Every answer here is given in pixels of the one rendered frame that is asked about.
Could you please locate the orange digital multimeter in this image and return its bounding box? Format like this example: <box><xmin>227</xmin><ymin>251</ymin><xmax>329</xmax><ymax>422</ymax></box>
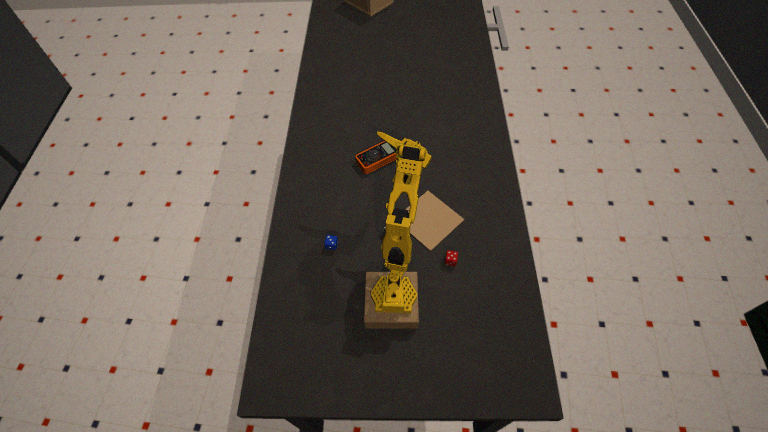
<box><xmin>355</xmin><ymin>141</ymin><xmax>398</xmax><ymax>174</ymax></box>

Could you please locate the red die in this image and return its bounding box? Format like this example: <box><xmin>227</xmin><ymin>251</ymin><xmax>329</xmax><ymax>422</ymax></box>
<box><xmin>445</xmin><ymin>250</ymin><xmax>458</xmax><ymax>266</ymax></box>

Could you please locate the peach flat mat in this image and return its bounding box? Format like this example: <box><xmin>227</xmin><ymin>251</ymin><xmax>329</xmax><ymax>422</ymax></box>
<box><xmin>410</xmin><ymin>191</ymin><xmax>464</xmax><ymax>251</ymax></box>

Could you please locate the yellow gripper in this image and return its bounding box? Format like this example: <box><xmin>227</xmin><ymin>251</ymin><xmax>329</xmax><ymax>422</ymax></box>
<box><xmin>377</xmin><ymin>132</ymin><xmax>432</xmax><ymax>184</ymax></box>

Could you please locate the blue die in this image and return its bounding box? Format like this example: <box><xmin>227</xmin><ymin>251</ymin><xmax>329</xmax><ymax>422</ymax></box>
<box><xmin>324</xmin><ymin>235</ymin><xmax>338</xmax><ymax>250</ymax></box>

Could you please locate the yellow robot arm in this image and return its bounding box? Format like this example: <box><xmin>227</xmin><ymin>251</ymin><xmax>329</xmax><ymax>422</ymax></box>
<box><xmin>371</xmin><ymin>144</ymin><xmax>426</xmax><ymax>313</ymax></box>

